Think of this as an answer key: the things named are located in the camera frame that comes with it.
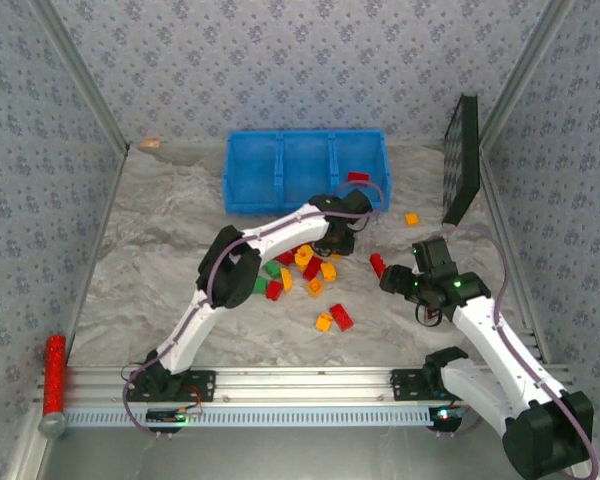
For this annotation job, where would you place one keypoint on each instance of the red lego brick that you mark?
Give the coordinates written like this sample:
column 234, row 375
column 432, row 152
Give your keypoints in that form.
column 377, row 265
column 274, row 290
column 358, row 177
column 285, row 258
column 312, row 267
column 341, row 317

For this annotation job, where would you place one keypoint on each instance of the green lego brick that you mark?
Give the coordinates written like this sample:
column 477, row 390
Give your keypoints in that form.
column 260, row 285
column 272, row 270

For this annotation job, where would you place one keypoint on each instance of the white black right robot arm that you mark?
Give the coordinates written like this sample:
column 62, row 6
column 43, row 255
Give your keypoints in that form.
column 500, row 340

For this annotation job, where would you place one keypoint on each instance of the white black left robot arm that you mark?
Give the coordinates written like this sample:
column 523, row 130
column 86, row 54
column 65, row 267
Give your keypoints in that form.
column 190, row 325

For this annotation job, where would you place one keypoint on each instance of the blue three-compartment plastic bin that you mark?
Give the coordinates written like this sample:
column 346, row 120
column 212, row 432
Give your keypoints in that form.
column 255, row 170

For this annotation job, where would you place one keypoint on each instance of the black perforated panel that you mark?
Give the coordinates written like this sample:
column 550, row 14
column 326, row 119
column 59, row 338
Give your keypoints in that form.
column 462, row 165

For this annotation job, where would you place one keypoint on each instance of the small circuit board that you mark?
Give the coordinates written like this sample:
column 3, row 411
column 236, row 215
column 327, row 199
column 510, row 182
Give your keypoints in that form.
column 445, row 415
column 165, row 415

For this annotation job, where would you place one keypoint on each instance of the small wooden block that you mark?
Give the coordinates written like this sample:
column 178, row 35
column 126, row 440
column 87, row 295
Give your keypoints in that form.
column 150, row 144

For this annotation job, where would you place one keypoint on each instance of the red glitter cylinder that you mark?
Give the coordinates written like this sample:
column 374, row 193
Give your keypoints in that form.
column 55, row 380

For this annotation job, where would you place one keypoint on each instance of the aluminium side rail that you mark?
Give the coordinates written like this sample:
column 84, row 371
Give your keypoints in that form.
column 100, row 250
column 532, row 332

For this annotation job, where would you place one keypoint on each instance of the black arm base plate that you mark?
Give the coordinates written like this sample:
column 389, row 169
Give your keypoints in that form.
column 205, row 387
column 405, row 385

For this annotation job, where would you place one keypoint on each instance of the aluminium mounting rail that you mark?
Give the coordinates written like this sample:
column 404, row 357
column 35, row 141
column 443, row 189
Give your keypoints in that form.
column 305, row 385

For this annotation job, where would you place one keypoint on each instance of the aluminium corner post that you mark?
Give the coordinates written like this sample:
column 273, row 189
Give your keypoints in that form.
column 85, row 75
column 522, row 75

